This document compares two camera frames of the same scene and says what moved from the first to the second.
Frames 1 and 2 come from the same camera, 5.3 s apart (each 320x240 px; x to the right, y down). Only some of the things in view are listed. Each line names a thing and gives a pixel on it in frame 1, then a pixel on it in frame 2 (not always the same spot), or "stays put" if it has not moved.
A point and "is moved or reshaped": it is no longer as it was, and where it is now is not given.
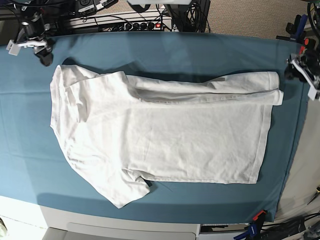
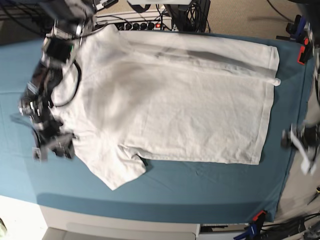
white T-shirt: [118, 131] is moved or reshaped
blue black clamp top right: [297, 31] stays put
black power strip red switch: [140, 26] stays put
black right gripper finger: [291, 72] to [286, 141]
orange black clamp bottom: [260, 216] stays put
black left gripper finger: [46, 57] to [62, 145]
